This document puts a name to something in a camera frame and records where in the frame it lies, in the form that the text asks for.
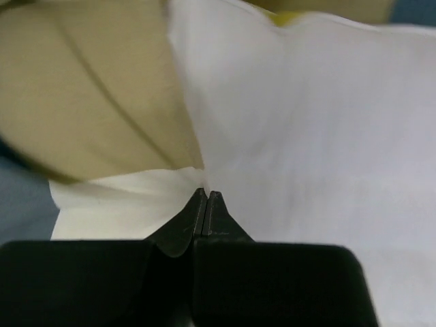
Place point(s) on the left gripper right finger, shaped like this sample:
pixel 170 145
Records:
pixel 240 282

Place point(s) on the white pillow yellow edge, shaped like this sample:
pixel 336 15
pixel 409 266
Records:
pixel 321 131

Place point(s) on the blue beige checked pillowcase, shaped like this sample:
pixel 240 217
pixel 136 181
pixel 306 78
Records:
pixel 91 95

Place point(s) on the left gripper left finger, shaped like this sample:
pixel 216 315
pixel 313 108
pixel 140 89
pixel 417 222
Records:
pixel 101 282

